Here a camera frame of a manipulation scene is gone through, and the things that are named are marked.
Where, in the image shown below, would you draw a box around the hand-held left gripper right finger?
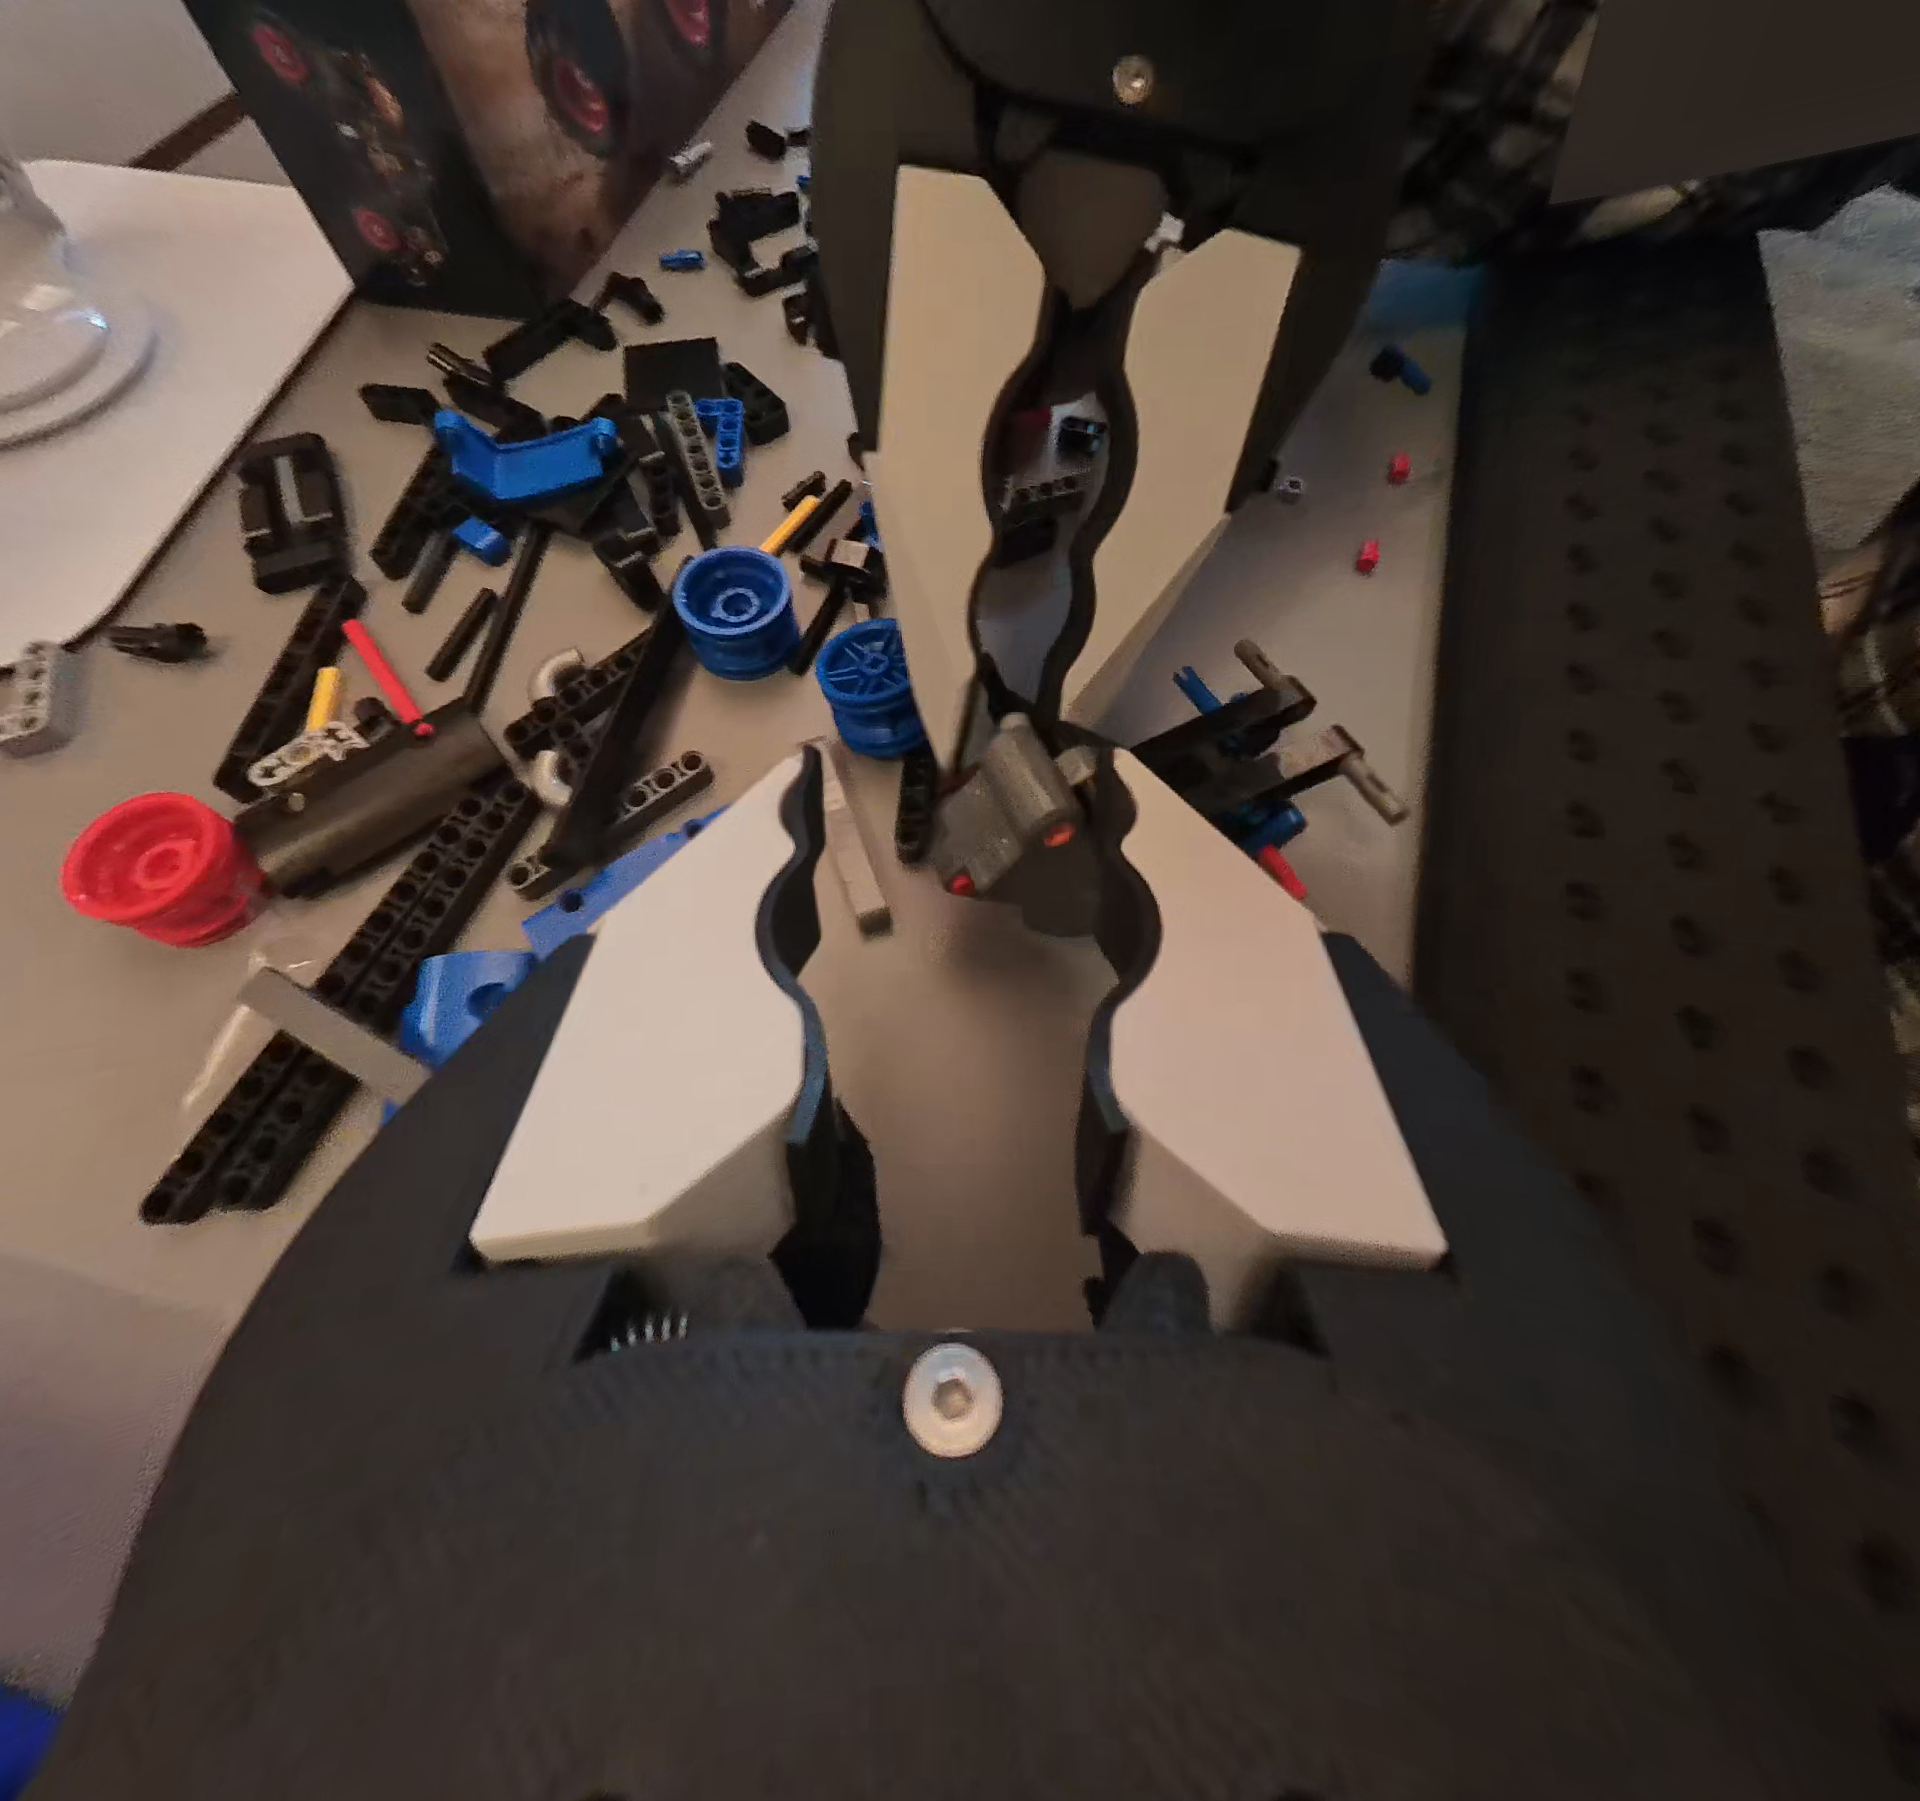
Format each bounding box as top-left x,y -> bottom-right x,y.
1076,743 -> 1451,1333

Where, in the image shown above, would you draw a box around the blue toy wheel hub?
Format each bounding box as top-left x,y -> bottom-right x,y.
669,543 -> 793,677
815,617 -> 932,759

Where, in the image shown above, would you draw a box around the black flat toy panel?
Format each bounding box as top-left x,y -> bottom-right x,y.
622,338 -> 727,418

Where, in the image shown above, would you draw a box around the red toy wheel hub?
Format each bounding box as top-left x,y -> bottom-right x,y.
59,792 -> 273,952

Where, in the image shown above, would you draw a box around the blue curved toy panel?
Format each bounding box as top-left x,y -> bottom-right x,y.
383,948 -> 537,1127

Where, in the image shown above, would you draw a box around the red toy axle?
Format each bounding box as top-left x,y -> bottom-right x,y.
341,617 -> 436,741

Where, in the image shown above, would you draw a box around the grey desk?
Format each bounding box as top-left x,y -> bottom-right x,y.
0,0 -> 1479,1729

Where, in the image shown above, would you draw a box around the black L-shaped toy beam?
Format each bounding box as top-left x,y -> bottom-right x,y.
503,748 -> 717,903

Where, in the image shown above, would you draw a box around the pile of black toy beams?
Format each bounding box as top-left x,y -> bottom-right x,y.
360,112 -> 902,903

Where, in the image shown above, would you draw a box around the light grey angled toy beam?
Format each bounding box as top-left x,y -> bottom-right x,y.
0,641 -> 83,759

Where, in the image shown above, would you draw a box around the toy brick motor assembly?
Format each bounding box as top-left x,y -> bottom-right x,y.
919,638 -> 1413,940

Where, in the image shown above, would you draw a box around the black toy frame piece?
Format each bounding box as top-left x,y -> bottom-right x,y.
236,429 -> 352,593

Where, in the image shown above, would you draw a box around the grey flat toy bar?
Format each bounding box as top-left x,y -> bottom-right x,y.
822,739 -> 898,936

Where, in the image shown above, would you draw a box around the black dimpled mat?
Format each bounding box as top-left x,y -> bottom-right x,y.
1411,232 -> 1920,1801

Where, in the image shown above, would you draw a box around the person's plaid shirt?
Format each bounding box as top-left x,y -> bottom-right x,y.
1814,516 -> 1920,746

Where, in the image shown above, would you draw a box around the toy set box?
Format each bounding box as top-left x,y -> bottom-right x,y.
112,0 -> 800,318

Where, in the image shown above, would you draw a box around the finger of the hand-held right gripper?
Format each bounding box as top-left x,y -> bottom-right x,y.
1046,229 -> 1304,724
862,165 -> 1060,770

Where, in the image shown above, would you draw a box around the white book stand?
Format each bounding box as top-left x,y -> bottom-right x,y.
0,157 -> 357,654

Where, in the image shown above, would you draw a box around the grey holed toy beam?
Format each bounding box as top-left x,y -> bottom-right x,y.
664,389 -> 737,535

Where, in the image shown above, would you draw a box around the black toy cylinder piece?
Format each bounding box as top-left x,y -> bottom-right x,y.
233,702 -> 509,903

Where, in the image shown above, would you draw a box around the white toy connector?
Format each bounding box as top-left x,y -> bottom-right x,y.
247,721 -> 370,789

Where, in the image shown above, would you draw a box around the long black toy beam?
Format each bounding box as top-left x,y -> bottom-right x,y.
214,574 -> 370,806

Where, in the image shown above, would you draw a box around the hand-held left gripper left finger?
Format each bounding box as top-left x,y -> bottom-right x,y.
467,743 -> 832,1269

